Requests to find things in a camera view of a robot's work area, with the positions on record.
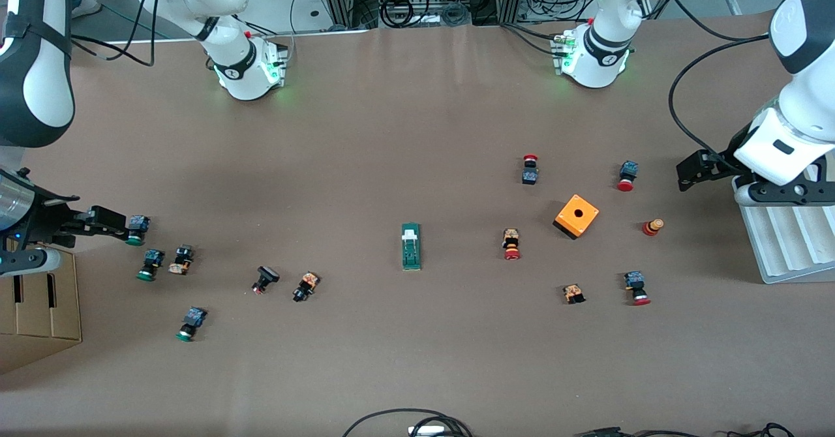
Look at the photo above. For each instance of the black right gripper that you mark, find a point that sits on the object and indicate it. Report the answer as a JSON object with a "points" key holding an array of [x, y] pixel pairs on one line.
{"points": [[47, 218]]}

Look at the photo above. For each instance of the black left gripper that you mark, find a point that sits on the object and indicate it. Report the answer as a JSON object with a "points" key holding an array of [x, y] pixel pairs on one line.
{"points": [[724, 160]]}

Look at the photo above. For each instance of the green circuit board module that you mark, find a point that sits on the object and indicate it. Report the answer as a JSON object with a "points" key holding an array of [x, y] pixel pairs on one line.
{"points": [[411, 261]]}

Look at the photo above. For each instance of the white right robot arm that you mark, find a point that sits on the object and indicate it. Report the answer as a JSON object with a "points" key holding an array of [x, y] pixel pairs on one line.
{"points": [[39, 85]]}

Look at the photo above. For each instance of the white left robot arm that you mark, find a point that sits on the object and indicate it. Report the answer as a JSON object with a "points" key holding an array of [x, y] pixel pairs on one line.
{"points": [[802, 98]]}

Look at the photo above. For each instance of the green pushbutton blue block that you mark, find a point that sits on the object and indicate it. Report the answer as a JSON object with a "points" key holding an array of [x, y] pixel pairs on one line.
{"points": [[194, 318], [153, 257], [139, 222]]}

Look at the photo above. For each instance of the red button blue block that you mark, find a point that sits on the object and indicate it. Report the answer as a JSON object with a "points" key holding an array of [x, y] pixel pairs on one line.
{"points": [[634, 282], [629, 169]]}

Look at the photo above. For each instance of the red orange knob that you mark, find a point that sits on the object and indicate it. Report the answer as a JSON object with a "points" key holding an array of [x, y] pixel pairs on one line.
{"points": [[651, 228]]}

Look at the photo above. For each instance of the brown cardboard box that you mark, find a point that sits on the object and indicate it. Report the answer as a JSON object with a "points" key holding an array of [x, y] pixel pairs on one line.
{"points": [[32, 323]]}

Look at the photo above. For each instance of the white ribbed tray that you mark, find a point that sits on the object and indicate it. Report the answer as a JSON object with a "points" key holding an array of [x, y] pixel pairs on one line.
{"points": [[789, 248]]}

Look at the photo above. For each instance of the red button black block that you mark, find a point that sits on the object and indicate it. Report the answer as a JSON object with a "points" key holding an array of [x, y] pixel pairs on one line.
{"points": [[530, 176]]}

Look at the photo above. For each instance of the black square pushbutton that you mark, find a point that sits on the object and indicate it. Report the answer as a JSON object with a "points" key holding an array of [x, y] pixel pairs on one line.
{"points": [[267, 274]]}

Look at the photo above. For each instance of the small orange black contact block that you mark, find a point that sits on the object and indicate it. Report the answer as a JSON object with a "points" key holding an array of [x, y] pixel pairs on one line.
{"points": [[573, 293]]}

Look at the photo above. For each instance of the red button orange block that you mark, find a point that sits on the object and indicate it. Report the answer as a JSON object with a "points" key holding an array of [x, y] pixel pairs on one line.
{"points": [[511, 238]]}

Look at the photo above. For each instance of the black button orange block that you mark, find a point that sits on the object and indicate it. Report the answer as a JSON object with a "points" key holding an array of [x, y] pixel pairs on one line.
{"points": [[308, 284]]}

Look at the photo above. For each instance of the grey shoe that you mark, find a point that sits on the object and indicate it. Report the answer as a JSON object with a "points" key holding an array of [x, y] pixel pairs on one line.
{"points": [[85, 6]]}

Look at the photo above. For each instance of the white panel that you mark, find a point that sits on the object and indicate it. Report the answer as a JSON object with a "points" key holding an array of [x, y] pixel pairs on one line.
{"points": [[326, 6]]}

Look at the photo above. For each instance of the white plug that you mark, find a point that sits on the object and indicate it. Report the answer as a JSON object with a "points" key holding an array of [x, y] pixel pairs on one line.
{"points": [[427, 430]]}

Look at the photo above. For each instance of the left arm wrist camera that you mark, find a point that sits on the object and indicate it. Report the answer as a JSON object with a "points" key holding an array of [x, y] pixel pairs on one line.
{"points": [[783, 192]]}

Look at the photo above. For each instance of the orange button enclosure box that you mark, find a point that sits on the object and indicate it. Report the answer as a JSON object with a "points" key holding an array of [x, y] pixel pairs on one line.
{"points": [[587, 222]]}

